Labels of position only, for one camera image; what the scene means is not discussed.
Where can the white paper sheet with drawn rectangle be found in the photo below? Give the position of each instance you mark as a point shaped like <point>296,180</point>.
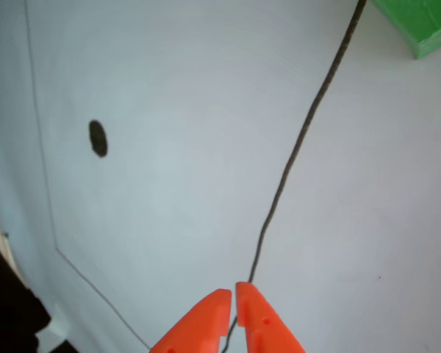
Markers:
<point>191,184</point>

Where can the black dot mark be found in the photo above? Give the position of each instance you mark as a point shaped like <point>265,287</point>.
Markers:
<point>98,139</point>

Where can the green block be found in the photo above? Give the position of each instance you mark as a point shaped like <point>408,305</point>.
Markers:
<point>422,25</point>

